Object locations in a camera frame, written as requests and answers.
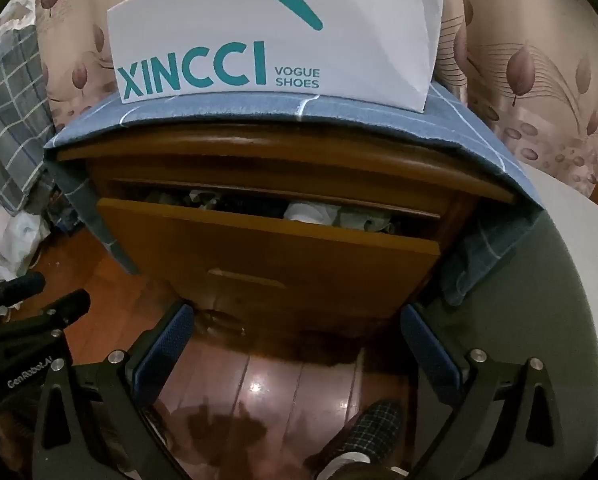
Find blue checked cloth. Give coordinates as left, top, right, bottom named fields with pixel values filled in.
left=43, top=80, right=544, bottom=306

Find grey plaid blanket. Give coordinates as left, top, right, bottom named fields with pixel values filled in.
left=0, top=25, right=60, bottom=216

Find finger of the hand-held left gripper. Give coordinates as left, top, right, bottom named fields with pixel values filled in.
left=0, top=289, right=91, bottom=345
left=0, top=272, right=46, bottom=313

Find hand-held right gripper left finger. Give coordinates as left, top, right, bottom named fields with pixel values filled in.
left=32, top=304, right=196, bottom=480

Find grey green rolled socks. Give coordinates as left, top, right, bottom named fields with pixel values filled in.
left=336, top=208, right=394, bottom=235

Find leaf-patterned curtain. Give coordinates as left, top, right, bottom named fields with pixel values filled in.
left=9, top=0, right=598, bottom=201

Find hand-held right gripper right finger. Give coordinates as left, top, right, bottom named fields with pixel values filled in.
left=400, top=304, right=580, bottom=480

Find white shoe box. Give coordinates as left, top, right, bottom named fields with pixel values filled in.
left=106, top=0, right=446, bottom=112

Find dark garment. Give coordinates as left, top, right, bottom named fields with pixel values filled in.
left=214, top=194, right=286, bottom=220

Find dark plaid slipper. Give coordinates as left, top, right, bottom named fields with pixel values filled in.
left=304, top=399, right=405, bottom=480

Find white mattress edge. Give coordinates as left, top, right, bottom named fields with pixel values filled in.
left=521, top=162, right=598, bottom=411

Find wooden drawer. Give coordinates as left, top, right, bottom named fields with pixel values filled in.
left=98, top=180, right=442, bottom=331

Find person's white ankle sock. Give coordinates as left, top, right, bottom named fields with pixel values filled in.
left=319, top=450, right=375, bottom=480

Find wooden nightstand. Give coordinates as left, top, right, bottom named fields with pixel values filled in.
left=56, top=122, right=514, bottom=333

